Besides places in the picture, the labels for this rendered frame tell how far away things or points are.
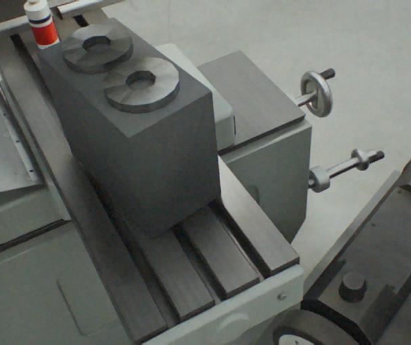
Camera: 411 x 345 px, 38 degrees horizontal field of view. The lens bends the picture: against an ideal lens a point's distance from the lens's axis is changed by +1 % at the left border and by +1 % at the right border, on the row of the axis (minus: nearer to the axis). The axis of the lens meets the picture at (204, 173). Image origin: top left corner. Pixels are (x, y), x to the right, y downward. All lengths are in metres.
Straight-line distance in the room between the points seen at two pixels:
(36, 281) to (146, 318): 0.50
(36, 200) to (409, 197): 0.76
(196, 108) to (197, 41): 2.12
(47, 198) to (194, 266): 0.37
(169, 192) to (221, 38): 2.10
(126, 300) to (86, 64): 0.29
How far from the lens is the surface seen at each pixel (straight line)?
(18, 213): 1.07
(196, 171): 0.76
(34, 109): 1.04
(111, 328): 1.42
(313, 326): 1.12
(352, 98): 2.47
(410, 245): 1.25
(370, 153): 1.48
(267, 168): 1.26
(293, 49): 2.72
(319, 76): 1.42
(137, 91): 0.69
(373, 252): 1.23
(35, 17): 1.13
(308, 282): 1.40
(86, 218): 0.84
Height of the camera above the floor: 1.58
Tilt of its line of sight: 47 degrees down
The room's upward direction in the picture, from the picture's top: 7 degrees counter-clockwise
